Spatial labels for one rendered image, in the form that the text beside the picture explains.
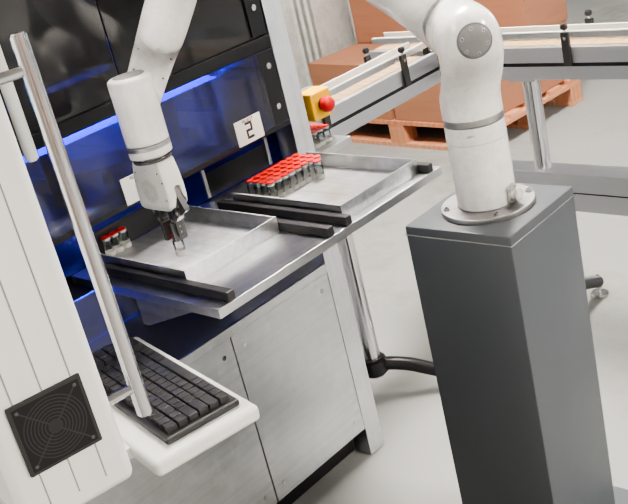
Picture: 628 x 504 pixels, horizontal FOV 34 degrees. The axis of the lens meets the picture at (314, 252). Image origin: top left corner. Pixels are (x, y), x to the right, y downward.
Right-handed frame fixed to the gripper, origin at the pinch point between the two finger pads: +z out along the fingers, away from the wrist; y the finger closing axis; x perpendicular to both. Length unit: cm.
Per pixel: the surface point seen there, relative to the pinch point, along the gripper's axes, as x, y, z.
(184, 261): 3.6, -5.0, 9.6
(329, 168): 54, -9, 10
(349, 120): 87, -31, 10
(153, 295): -9.5, 0.5, 9.9
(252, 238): 14.0, 5.7, 7.8
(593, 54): 132, 19, 6
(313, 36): 298, -249, 44
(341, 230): 25.7, 19.6, 9.8
